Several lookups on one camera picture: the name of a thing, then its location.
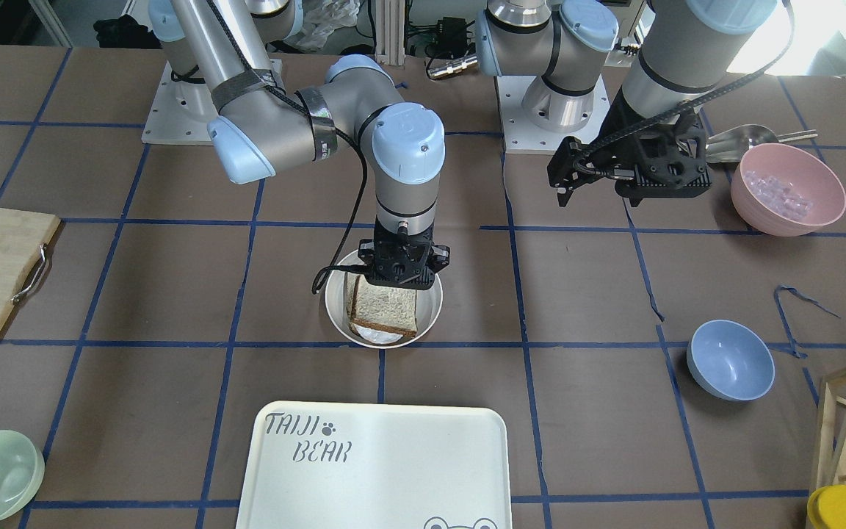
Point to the cream bear serving tray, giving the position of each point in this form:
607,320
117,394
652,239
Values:
335,465

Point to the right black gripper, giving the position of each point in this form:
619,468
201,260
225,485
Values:
440,258

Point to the blue bowl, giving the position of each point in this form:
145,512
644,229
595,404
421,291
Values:
730,361

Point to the brown crust bread slice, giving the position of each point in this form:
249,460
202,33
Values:
383,308

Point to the white round plate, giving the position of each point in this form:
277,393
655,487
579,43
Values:
428,309

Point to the pink bowl with ice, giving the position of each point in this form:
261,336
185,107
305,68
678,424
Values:
785,192

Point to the metal scoop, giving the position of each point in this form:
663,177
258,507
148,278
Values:
730,146

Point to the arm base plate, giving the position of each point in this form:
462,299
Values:
535,120
181,109

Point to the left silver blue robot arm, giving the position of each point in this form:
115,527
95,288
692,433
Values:
682,60

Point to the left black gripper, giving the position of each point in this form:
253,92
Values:
627,126

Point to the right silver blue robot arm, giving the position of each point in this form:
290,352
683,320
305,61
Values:
260,129

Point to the yellow mug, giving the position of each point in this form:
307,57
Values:
826,507

